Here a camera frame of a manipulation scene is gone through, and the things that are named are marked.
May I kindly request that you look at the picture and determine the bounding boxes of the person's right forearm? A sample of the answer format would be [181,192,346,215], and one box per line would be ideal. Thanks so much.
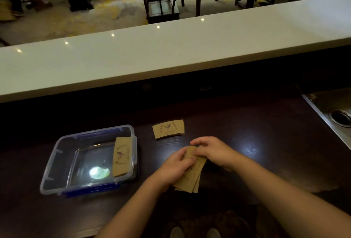
[230,156,351,238]

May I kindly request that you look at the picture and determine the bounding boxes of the person's right hand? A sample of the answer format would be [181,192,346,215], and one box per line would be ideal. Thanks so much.
[189,136,242,171]

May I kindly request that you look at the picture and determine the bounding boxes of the person's left hand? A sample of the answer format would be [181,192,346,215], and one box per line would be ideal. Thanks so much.
[153,146,197,192]

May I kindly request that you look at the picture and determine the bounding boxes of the person's left shoe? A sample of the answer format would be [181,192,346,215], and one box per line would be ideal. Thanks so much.
[170,226,186,238]

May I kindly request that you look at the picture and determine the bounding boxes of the white raised counter ledge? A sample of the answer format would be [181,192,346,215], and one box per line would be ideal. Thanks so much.
[0,0,351,103]

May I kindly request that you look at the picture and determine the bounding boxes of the stack of kraft cup sleeves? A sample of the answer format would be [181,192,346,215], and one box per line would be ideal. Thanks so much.
[173,146,207,193]

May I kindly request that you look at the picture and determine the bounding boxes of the kraft paper cup sleeve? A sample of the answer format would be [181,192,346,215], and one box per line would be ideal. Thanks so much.
[152,119,186,140]
[112,137,132,178]

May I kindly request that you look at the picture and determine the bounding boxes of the person's dark trousers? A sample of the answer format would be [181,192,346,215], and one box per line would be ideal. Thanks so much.
[164,210,259,238]

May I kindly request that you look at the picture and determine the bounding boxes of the yellow cushion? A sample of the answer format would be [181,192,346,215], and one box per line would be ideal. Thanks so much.
[0,0,17,22]

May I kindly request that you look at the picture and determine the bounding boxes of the stainless steel sink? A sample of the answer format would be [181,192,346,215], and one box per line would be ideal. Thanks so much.
[301,87,351,151]

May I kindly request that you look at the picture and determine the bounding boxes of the round sink drain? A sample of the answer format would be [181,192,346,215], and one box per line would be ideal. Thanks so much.
[328,109,351,128]

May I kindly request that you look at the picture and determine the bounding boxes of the clear plastic container blue clips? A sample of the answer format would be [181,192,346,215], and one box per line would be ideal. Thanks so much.
[39,124,138,198]

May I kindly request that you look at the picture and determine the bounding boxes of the person's left forearm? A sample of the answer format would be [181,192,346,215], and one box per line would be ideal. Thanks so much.
[94,175,168,238]

